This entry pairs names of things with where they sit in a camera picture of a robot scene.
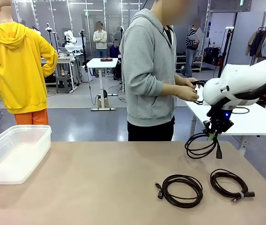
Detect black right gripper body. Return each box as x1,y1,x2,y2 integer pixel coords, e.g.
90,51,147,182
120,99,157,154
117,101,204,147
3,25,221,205
208,109,234,135

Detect black cable with grey tie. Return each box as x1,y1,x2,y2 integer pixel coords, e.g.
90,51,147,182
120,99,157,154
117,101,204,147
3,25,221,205
209,168,256,203

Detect person's left forearm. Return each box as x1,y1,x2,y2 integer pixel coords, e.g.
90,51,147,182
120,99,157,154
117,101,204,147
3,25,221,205
174,74,186,85

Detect person's right forearm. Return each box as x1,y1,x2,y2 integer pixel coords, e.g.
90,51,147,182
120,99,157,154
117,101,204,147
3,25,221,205
133,75,183,104

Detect person's right hand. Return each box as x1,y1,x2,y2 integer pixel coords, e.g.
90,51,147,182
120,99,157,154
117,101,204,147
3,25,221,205
178,88,200,102

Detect person's left hand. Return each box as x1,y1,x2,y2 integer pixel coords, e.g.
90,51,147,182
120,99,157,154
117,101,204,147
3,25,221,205
183,78,198,89

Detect white side desk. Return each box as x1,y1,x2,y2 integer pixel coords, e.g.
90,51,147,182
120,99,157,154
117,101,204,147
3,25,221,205
184,92,266,150

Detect shoe rack with shoes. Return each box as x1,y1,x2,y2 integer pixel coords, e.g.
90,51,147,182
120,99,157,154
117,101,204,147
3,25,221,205
175,55,204,73

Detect black bag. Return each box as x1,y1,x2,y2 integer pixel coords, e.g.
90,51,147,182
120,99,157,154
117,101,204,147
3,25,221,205
203,46,220,66

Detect black pole with white top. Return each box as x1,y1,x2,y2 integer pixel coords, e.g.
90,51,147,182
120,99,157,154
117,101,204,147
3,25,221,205
218,26,235,78

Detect person in striped sweater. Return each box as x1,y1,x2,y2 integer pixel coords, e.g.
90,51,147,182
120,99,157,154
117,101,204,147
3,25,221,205
182,17,205,78

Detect beige jacket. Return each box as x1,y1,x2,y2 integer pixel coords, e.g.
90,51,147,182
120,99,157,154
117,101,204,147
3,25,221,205
245,30,259,57

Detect person in grey hoodie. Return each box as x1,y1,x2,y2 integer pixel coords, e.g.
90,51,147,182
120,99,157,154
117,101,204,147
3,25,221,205
119,0,178,142

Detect seated person in purple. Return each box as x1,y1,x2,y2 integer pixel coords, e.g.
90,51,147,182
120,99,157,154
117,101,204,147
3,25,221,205
109,38,122,59

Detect white standing desk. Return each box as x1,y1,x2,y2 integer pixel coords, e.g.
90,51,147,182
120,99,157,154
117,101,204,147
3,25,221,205
86,58,119,111

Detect man in cream sweater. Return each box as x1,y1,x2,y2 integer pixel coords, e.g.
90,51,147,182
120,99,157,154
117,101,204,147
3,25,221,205
93,21,108,58

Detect black tripod stand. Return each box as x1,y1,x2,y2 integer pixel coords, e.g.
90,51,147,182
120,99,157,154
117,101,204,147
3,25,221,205
80,29,89,68

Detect grey step stool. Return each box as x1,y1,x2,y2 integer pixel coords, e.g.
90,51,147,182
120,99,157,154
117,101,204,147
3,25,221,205
55,75,72,94

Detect white workbench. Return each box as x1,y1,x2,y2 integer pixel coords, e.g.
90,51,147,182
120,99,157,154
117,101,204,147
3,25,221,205
45,55,79,92

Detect orange shorts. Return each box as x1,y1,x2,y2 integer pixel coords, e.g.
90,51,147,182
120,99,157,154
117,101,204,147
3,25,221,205
14,109,50,126

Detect black stand with white head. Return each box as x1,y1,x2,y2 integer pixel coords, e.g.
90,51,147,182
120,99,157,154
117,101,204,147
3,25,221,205
45,22,61,52

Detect translucent plastic storage container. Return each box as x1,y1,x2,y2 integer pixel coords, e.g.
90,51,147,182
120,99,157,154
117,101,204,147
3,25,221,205
0,125,52,185

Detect yellow hoodie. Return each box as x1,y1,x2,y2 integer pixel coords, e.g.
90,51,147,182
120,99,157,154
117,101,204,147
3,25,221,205
0,21,59,115

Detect pale mannequin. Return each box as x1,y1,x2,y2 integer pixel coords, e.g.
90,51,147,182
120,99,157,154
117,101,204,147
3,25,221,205
0,0,13,24

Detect thin black cable loop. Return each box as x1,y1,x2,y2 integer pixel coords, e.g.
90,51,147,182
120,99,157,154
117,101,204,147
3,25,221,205
232,106,251,115

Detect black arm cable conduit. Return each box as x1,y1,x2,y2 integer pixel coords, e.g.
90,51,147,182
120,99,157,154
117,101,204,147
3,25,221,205
207,72,266,117

